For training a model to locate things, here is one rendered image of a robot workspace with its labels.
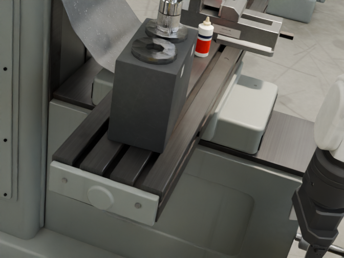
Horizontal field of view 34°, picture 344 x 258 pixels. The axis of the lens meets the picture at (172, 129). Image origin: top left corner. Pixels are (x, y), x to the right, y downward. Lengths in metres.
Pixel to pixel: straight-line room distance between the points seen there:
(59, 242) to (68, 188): 0.85
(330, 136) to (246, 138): 0.71
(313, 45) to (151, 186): 3.22
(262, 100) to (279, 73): 2.04
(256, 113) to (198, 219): 0.38
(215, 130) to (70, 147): 0.52
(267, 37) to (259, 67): 2.06
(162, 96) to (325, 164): 0.35
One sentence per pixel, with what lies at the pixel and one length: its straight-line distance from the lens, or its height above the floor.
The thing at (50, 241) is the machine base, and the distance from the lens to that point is 1.97.
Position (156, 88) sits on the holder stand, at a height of 1.09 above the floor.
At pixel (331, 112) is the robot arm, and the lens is 0.83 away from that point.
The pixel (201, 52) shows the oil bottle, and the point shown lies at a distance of 1.54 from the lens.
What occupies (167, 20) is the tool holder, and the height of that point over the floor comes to 1.17.
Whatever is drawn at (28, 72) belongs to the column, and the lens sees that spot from 1.61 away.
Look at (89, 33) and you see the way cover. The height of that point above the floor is 0.94.
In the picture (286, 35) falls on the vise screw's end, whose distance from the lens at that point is 1.67.
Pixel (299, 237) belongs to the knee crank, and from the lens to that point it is 1.68.
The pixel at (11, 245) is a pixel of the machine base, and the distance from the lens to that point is 1.97.
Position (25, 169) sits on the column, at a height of 0.48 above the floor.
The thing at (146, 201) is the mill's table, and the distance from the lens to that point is 1.07.
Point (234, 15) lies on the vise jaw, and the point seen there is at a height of 1.03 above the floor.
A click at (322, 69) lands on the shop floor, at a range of 3.88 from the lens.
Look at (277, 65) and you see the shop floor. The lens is 3.77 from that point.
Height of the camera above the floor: 1.63
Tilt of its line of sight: 34 degrees down
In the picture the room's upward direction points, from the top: 10 degrees clockwise
